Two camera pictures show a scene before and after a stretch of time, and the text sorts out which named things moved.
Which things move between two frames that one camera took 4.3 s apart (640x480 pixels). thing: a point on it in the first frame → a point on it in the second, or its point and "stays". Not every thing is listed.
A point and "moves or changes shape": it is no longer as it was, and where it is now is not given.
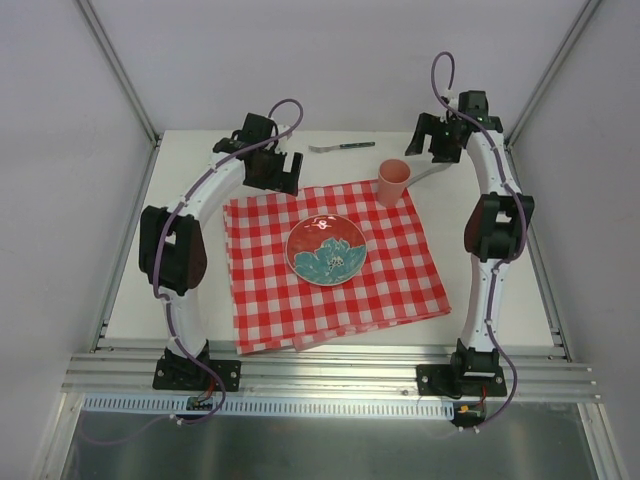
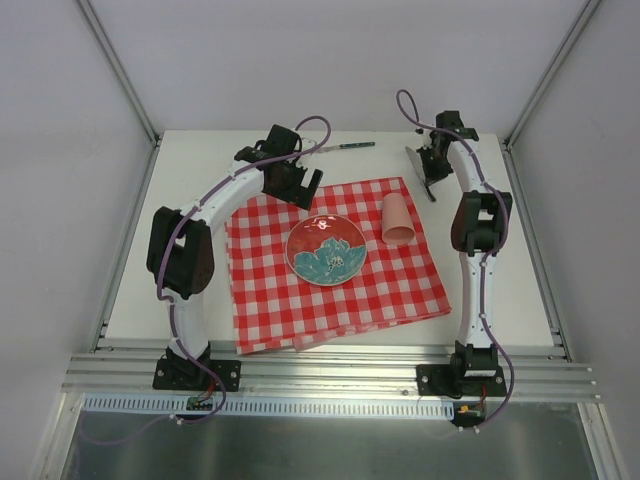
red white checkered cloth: [276, 310] stays
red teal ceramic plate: [326, 250] stays
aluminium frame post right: [551, 72] stays
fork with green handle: [317, 149] stays
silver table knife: [436, 168] moves or changes shape
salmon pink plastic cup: [393, 176] → [397, 226]
